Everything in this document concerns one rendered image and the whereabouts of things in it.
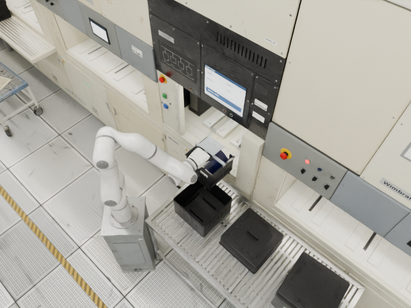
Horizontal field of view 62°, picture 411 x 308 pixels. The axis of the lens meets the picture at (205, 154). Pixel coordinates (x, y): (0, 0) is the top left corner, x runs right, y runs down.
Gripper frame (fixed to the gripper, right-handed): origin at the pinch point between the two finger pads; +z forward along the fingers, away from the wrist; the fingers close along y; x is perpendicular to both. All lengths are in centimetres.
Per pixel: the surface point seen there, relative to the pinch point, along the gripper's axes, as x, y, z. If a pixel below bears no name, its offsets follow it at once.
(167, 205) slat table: -49, -12, -28
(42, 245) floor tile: -125, -95, -106
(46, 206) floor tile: -126, -126, -83
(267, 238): -39, 54, -5
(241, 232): -39, 40, -13
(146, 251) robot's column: -82, -10, -55
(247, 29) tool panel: 75, 5, 15
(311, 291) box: -23, 90, -19
